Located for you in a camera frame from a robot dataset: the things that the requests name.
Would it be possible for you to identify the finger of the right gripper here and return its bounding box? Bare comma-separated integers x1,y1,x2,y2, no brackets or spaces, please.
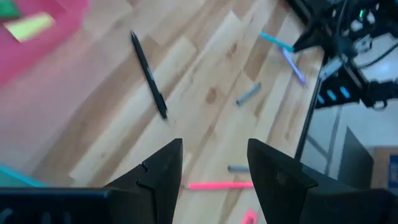
292,29,326,53

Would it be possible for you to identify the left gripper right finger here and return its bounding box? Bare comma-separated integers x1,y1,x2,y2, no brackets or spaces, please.
248,139,383,224

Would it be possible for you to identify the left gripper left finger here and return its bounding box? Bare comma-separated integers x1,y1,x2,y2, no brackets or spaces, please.
105,138,183,224

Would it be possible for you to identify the purple pen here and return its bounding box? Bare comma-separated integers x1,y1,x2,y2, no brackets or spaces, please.
280,47,308,87

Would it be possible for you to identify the teal pen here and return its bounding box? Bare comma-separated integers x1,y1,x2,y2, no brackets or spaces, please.
258,31,295,53

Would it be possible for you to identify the pink eraser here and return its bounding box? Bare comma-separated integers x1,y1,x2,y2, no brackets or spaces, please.
241,208,259,224

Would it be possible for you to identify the grey crayon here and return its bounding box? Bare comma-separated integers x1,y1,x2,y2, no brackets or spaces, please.
235,82,262,107
227,164,251,174

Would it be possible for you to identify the long pink pencil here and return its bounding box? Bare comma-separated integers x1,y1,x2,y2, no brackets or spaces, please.
187,181,255,191

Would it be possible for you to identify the black pen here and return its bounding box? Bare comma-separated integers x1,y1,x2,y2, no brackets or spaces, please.
129,30,169,120

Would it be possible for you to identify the yellow-green eraser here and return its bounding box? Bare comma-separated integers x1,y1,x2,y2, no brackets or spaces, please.
3,11,56,44

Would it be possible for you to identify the green eraser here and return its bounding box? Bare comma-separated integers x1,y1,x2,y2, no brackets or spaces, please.
0,0,22,19

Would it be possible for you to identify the dark grey panel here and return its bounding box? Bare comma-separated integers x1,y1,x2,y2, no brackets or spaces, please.
338,126,375,189

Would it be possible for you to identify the brown cardboard box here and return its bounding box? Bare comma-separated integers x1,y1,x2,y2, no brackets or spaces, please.
371,146,398,189

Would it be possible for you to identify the teal plastic bin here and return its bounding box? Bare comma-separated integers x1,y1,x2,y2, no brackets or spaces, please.
0,163,47,189

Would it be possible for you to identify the pink plastic bin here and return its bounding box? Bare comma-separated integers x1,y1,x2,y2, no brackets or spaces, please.
0,0,91,88

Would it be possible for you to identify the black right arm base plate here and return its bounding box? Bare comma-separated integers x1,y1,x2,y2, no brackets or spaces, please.
313,74,398,110

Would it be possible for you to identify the black aluminium rig frame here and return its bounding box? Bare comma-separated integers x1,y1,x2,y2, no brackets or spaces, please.
294,76,323,161

